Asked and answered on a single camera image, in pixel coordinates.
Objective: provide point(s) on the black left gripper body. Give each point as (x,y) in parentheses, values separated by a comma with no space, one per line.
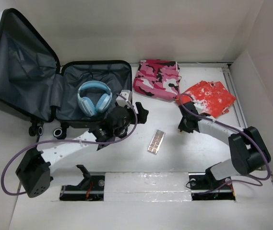
(131,119)

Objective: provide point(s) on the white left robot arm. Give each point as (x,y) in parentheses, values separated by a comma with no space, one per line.
(35,171)

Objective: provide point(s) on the red white garment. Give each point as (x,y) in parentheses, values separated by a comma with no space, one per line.
(208,97)

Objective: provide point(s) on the blue over-ear headphones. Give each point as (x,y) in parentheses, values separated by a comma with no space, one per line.
(94,97)

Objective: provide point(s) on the rose eyeshadow palette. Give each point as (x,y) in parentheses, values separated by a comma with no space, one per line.
(156,142)

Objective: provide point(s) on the black suitcase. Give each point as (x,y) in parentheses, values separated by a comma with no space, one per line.
(34,84)

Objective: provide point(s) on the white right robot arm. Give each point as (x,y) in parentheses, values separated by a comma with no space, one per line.
(248,151)

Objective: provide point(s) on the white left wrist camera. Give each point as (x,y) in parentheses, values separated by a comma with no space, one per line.
(124,98)

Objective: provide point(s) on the pink camouflage garment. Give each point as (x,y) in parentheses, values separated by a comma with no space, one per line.
(158,79)

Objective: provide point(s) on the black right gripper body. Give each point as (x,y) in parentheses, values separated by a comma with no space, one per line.
(183,126)

